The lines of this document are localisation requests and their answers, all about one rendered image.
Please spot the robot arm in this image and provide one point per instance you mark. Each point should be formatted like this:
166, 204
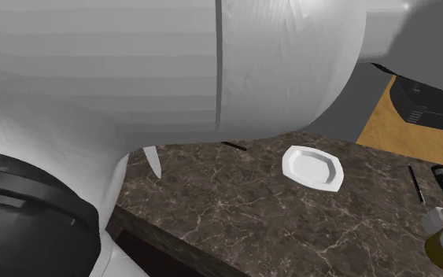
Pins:
136, 76

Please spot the black pen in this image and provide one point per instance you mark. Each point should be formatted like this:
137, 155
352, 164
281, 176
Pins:
416, 185

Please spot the black rounded appliance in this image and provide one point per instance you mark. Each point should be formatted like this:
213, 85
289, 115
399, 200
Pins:
424, 103

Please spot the white octagonal plate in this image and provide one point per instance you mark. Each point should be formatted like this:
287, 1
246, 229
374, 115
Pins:
313, 168

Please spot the dark marble top table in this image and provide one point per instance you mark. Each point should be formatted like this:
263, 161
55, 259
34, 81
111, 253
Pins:
244, 214

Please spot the black thin stick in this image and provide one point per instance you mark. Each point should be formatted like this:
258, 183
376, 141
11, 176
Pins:
233, 146

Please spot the white knife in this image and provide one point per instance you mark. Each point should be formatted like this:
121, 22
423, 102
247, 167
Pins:
154, 163

